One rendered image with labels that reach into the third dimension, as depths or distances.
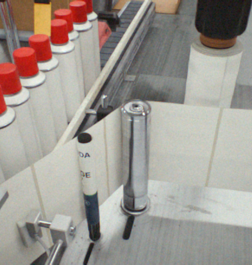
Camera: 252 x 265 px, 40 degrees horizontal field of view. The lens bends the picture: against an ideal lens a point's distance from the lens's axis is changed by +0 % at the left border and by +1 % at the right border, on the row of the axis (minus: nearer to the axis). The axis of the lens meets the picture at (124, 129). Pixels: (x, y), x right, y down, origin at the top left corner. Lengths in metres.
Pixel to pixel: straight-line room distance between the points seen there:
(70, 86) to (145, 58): 0.45
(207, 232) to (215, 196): 0.07
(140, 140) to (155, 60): 0.64
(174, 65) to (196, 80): 0.44
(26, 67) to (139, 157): 0.22
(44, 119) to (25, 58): 0.11
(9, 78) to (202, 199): 0.34
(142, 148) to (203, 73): 0.20
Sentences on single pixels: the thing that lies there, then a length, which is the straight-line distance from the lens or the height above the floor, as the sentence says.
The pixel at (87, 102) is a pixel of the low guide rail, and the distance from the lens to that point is 0.72.
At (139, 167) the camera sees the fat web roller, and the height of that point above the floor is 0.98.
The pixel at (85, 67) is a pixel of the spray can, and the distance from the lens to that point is 0.76.
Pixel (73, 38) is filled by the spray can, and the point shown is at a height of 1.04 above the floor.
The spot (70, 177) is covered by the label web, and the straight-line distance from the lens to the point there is 0.42.
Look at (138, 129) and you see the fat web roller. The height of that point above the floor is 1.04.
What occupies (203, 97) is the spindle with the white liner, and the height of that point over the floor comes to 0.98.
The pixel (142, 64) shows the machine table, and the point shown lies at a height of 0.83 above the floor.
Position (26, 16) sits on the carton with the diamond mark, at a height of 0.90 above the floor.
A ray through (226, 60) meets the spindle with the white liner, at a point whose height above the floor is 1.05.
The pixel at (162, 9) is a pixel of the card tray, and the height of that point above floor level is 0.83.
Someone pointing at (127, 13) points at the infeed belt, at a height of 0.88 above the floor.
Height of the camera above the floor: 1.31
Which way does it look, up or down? 38 degrees down
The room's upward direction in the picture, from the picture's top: 1 degrees counter-clockwise
